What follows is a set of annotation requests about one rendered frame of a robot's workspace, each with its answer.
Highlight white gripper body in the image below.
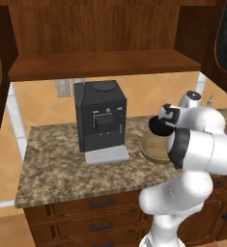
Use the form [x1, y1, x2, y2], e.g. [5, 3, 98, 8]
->
[157, 103, 173, 123]

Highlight black small bowl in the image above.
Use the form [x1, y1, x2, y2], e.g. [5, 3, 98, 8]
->
[148, 116, 178, 137]

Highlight tan wooden large bowl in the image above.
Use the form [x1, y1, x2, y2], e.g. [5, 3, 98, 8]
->
[138, 130, 175, 166]

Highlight black coffee machine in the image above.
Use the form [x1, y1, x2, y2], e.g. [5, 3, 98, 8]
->
[72, 79, 131, 166]

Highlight brown wooden cupboard door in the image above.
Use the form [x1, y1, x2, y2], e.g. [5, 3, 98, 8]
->
[182, 192, 227, 246]

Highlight grey wall socket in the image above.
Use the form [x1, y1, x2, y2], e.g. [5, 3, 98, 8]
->
[55, 79, 71, 97]
[70, 77, 86, 95]

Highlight open wooden wall cabinet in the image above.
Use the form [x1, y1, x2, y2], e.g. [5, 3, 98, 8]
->
[7, 0, 204, 83]

